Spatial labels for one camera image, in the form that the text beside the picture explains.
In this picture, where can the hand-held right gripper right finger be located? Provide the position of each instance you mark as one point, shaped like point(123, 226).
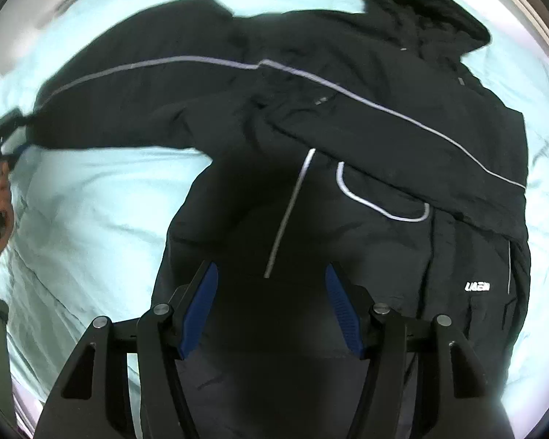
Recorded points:
point(343, 313)

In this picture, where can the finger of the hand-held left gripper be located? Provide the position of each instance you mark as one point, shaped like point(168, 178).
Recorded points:
point(16, 121)

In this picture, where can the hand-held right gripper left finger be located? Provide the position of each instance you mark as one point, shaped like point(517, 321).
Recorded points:
point(200, 313)

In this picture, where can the black jacket with grey piping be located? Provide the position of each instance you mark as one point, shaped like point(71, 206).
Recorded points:
point(347, 146)

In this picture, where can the light blue bed sheet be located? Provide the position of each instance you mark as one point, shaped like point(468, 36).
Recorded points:
point(96, 201)

